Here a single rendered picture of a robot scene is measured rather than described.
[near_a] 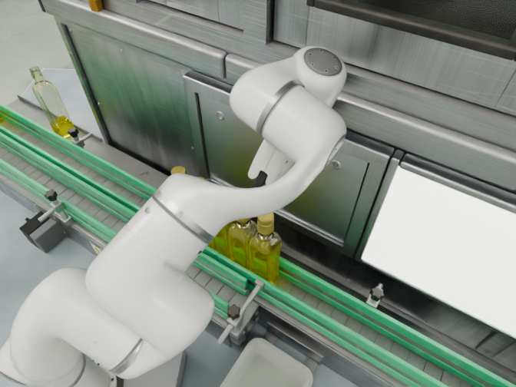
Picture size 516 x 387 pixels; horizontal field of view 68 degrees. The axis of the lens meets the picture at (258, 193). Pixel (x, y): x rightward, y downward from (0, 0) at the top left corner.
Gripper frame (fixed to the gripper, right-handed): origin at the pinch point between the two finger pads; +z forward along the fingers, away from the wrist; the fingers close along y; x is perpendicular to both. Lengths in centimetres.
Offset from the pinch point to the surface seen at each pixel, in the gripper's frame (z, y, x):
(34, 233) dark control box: 58, 23, -54
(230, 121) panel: 5.7, -12.4, -16.5
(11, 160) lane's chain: 61, 9, -82
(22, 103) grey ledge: 68, -12, -106
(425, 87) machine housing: -22.4, -16.9, 12.6
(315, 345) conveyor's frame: 34.7, 5.9, 28.9
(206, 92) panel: 1.4, -11.7, -23.2
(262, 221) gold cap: 8.8, 1.6, 2.7
